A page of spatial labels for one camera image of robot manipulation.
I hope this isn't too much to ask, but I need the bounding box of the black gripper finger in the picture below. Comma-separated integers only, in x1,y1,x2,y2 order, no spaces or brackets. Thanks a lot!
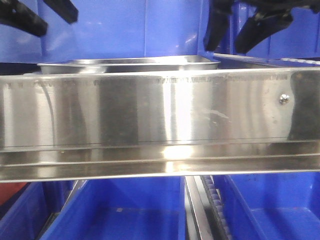
43,0,79,24
0,0,48,37
206,4,232,51
234,11,293,54

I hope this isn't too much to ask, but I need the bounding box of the silver metal tray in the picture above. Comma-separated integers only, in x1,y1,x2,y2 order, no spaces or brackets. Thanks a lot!
38,55,220,75

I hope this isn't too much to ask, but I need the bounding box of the blue bin far right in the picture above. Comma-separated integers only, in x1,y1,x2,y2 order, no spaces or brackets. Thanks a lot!
215,0,320,59

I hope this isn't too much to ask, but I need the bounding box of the large blue bin centre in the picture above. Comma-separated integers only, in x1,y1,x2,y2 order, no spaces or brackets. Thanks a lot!
0,0,209,63

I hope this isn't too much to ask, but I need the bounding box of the lower blue bin right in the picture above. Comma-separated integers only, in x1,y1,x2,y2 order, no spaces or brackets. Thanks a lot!
213,172,320,240

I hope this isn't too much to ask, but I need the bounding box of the lower blue bin centre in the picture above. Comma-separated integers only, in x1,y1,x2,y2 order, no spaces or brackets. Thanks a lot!
41,176,185,240

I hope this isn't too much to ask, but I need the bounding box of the lower roller track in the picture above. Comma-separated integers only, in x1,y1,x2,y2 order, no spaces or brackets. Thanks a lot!
184,175,232,240

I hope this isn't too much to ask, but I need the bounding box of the lower blue bin left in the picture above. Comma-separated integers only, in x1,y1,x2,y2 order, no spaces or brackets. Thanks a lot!
0,180,74,240

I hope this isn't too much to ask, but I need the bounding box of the rail screw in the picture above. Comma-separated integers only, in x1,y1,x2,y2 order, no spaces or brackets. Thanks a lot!
279,94,290,105

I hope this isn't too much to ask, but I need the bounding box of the steel shelf front rail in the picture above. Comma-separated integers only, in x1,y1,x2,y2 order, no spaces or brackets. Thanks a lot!
0,67,320,183

